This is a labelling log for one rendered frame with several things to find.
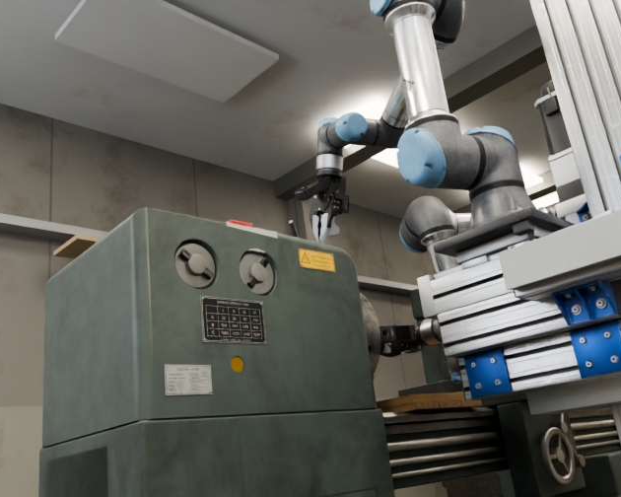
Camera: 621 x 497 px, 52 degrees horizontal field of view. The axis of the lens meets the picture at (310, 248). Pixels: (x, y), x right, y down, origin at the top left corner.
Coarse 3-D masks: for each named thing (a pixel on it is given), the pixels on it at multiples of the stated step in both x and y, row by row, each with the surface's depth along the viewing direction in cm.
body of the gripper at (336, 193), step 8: (320, 176) 178; (328, 176) 177; (336, 176) 177; (336, 184) 178; (344, 184) 180; (320, 192) 175; (328, 192) 174; (336, 192) 175; (344, 192) 179; (312, 200) 178; (320, 200) 175; (328, 200) 173; (336, 200) 176; (312, 208) 177; (320, 208) 175; (336, 208) 176; (344, 208) 178
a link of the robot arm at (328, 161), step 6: (318, 156) 177; (324, 156) 176; (330, 156) 175; (336, 156) 176; (318, 162) 177; (324, 162) 175; (330, 162) 175; (336, 162) 176; (342, 162) 178; (318, 168) 176; (324, 168) 175; (330, 168) 175; (336, 168) 175; (342, 168) 178
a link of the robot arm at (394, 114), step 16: (448, 0) 143; (448, 16) 145; (448, 32) 149; (400, 80) 163; (400, 96) 164; (384, 112) 170; (400, 112) 167; (384, 128) 171; (400, 128) 170; (384, 144) 173
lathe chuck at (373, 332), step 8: (368, 304) 170; (368, 312) 168; (368, 320) 166; (376, 320) 168; (368, 328) 165; (376, 328) 167; (368, 336) 164; (376, 336) 166; (376, 344) 165; (376, 352) 165; (376, 360) 166; (376, 368) 167
